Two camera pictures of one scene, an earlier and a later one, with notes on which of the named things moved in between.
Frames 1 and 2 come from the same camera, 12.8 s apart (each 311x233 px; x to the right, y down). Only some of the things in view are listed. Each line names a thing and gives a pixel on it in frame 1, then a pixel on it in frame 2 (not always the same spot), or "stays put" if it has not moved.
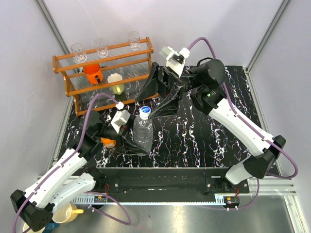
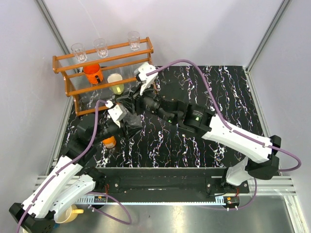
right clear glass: [134, 38] stays put
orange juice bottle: [108, 142] stays put
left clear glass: [78, 49] stays put
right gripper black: [168, 107] to [127, 101]
